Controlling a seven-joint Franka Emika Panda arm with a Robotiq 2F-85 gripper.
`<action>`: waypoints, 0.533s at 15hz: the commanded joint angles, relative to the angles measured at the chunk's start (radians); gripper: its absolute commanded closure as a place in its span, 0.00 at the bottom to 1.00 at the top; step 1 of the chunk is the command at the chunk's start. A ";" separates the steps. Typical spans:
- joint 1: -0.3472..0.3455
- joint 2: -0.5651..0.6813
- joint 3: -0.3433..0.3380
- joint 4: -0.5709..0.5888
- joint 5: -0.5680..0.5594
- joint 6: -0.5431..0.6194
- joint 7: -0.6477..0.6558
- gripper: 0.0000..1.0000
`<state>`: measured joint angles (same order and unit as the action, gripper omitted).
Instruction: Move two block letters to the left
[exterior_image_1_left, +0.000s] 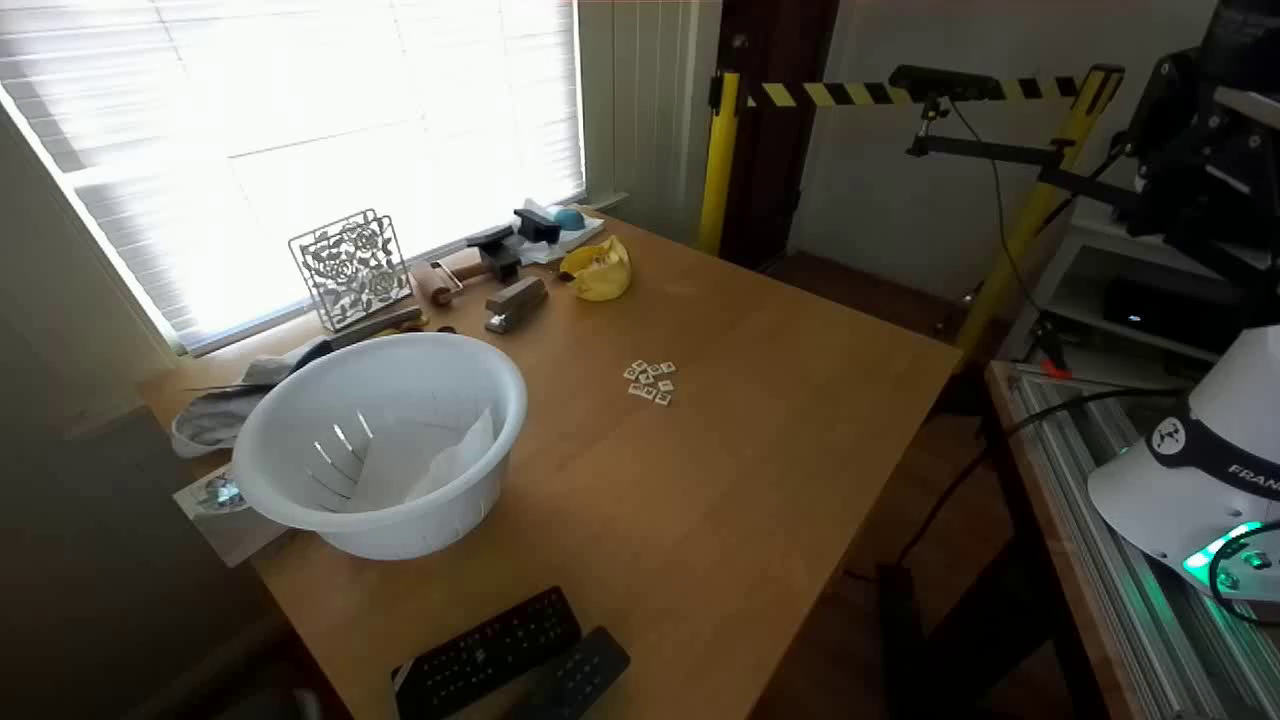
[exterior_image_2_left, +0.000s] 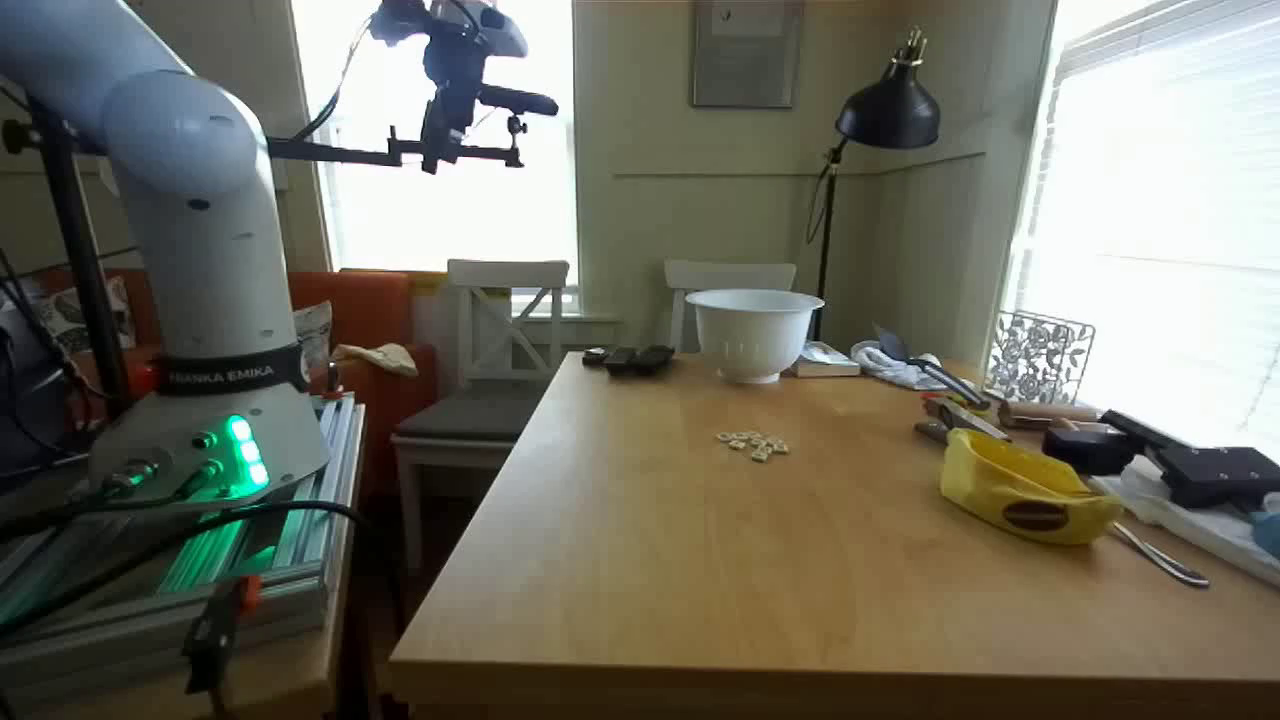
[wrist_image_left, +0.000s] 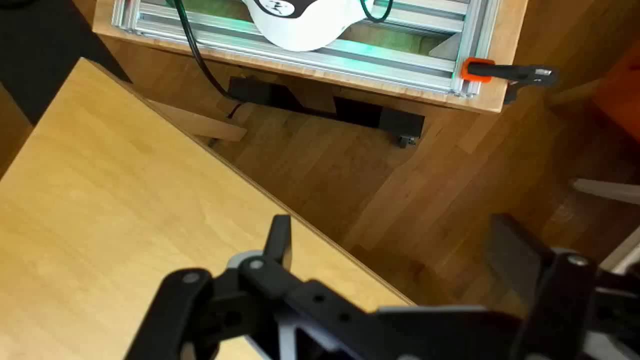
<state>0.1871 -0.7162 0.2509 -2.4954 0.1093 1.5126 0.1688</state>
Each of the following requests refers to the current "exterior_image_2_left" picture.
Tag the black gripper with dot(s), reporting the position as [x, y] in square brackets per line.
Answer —
[455, 52]

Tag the white Franka Panda arm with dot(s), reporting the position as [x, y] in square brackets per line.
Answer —
[201, 202]

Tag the bright glass window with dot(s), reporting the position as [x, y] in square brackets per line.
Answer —
[402, 227]

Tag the black boom rod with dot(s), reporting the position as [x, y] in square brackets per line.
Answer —
[332, 154]

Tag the orange sofa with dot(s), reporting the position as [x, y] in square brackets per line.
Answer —
[367, 305]

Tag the beige crumpled cloth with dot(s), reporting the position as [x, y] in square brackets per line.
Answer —
[383, 357]

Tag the large black remote control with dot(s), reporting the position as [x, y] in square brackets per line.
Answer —
[641, 360]

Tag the white plastic bowl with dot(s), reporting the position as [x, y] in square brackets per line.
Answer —
[754, 341]

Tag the black stand pole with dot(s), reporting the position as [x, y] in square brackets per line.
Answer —
[83, 255]

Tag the black desk lamp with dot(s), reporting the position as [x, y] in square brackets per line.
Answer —
[891, 113]

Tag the grey white cloth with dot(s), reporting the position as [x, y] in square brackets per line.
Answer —
[881, 360]

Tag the orange black clamp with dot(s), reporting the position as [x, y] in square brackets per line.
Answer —
[212, 632]

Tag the black slim tool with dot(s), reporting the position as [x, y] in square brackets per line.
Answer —
[955, 387]

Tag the yellow plastic container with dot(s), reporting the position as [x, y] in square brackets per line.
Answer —
[1014, 487]

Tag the black boxy tool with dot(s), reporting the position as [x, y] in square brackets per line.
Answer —
[1083, 451]

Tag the white window blinds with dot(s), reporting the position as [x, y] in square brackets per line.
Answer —
[1162, 202]

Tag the black stapler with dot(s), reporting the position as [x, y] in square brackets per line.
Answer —
[1212, 475]

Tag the metal spoon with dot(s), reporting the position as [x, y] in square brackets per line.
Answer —
[1164, 567]

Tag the white flat tray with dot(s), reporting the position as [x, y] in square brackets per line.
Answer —
[1200, 527]

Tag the small teal object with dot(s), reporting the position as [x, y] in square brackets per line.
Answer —
[1265, 535]

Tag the black boom mounted camera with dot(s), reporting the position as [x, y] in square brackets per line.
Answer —
[521, 97]

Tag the grey framed wall picture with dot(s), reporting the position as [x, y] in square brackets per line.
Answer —
[745, 52]

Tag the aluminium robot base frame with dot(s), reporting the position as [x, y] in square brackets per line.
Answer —
[83, 642]

